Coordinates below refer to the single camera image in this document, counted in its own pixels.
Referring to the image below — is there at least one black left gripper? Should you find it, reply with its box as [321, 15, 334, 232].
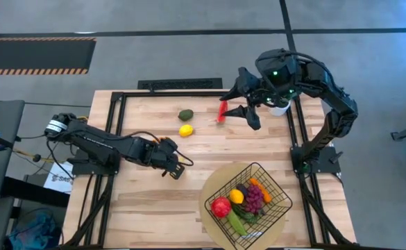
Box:
[143, 137, 186, 181]

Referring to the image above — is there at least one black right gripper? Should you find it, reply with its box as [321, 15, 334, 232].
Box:
[219, 67, 292, 132]

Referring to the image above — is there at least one red watermelon slice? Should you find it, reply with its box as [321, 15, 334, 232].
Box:
[217, 100, 229, 124]

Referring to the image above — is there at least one bright yellow lemon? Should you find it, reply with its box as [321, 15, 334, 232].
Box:
[178, 124, 194, 138]

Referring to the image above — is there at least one red apple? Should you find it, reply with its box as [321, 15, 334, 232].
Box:
[211, 197, 232, 219]

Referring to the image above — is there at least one dark green avocado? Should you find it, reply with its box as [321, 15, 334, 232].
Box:
[178, 108, 194, 122]

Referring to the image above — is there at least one deep yellow oval fruit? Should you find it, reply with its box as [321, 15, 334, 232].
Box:
[229, 189, 245, 205]

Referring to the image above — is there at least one light green cucumber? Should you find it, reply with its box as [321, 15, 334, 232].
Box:
[226, 210, 248, 237]

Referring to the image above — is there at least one dark green cucumber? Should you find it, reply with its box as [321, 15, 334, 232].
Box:
[232, 203, 259, 225]

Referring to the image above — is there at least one purple grape bunch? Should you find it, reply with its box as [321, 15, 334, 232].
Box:
[244, 185, 265, 215]

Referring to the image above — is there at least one orange carrot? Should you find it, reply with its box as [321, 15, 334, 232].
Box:
[249, 177, 273, 204]

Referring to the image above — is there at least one black wire basket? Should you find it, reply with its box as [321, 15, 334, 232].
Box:
[204, 162, 293, 250]

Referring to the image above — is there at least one green plant in white pot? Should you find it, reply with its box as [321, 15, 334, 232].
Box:
[269, 100, 291, 117]

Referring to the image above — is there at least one black floor grate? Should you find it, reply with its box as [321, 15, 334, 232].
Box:
[137, 77, 223, 90]

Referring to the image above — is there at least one white printed paper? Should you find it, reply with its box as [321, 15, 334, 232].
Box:
[44, 162, 74, 194]

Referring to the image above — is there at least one blue cloth bag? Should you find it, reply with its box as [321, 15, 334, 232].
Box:
[8, 208, 63, 250]

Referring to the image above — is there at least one black hazard-striped floor mat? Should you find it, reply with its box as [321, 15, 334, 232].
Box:
[0, 37, 97, 76]

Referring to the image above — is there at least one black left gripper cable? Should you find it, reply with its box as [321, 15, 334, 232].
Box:
[133, 130, 195, 167]

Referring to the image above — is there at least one black aluminium table frame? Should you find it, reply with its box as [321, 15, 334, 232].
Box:
[60, 89, 358, 250]

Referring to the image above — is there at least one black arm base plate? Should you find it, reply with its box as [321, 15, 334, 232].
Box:
[290, 145, 342, 174]
[71, 148, 122, 176]

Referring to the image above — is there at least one yellow floor cable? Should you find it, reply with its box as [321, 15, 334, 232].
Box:
[13, 148, 67, 165]

